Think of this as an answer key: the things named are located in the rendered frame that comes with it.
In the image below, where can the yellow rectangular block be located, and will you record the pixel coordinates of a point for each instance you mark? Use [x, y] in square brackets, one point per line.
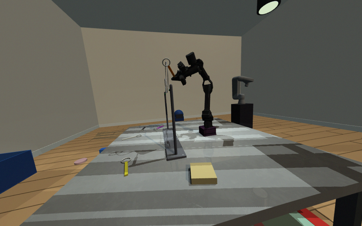
[202, 173]

